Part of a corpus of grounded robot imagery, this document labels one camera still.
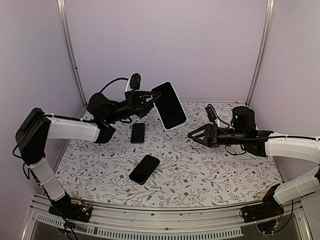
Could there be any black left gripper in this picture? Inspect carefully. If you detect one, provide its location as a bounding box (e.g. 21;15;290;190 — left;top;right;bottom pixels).
104;89;163;125

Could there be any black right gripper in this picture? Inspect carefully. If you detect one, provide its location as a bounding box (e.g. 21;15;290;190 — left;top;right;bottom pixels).
188;123;247;149

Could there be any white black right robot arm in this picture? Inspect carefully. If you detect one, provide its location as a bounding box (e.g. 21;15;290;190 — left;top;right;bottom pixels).
187;104;320;218

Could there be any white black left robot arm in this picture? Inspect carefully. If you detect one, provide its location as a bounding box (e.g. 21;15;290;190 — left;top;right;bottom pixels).
12;90;161;217

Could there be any black phone in dark case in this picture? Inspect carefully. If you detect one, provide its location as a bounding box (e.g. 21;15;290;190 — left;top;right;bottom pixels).
129;155;160;185

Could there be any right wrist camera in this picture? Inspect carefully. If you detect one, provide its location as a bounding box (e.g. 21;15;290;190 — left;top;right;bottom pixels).
205;104;220;127

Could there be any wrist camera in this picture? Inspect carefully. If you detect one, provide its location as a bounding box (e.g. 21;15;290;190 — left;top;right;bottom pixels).
205;104;220;127
125;73;141;92

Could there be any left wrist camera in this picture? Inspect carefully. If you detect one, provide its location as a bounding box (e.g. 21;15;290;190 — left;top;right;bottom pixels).
125;73;141;92

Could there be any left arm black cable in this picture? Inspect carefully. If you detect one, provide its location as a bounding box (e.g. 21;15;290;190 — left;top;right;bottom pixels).
99;77;130;95

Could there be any aluminium front rail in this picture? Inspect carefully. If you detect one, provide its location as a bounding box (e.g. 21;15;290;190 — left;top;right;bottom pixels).
21;194;313;240

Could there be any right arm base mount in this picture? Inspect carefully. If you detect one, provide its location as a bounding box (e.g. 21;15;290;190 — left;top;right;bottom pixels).
239;183;285;223

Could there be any aluminium left rear frame post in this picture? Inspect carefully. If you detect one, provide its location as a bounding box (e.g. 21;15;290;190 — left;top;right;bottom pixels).
56;0;87;107

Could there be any aluminium frame post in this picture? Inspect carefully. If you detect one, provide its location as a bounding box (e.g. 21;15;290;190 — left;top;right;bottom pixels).
245;0;275;107
56;0;87;107

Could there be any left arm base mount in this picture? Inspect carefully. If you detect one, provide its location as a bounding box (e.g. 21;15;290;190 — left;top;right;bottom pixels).
48;194;92;223

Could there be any aluminium right rear frame post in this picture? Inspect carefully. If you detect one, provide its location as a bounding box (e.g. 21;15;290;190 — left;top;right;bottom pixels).
245;0;275;107

